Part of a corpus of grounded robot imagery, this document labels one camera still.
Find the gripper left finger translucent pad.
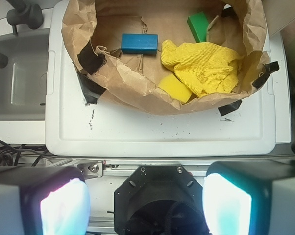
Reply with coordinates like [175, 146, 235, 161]
[0, 166, 91, 235]

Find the gripper right finger translucent pad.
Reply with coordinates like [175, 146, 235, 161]
[202, 160, 295, 235]

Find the blue rectangular block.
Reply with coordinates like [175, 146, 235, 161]
[121, 34, 158, 55]

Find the green rectangular block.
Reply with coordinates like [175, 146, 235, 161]
[187, 12, 209, 43]

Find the grey sink basin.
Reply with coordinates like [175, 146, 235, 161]
[0, 29, 49, 121]

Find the yellow knitted cloth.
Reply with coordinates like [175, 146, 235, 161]
[161, 40, 243, 98]

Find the yellow sponge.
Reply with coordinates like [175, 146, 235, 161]
[158, 74, 192, 104]

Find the brown paper bag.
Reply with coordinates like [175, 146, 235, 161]
[61, 0, 269, 115]

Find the dark grey faucet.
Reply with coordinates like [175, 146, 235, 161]
[0, 0, 44, 69]

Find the black cable bundle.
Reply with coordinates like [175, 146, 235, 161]
[0, 132, 50, 168]

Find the aluminium frame rail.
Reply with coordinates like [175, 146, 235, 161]
[44, 157, 213, 179]

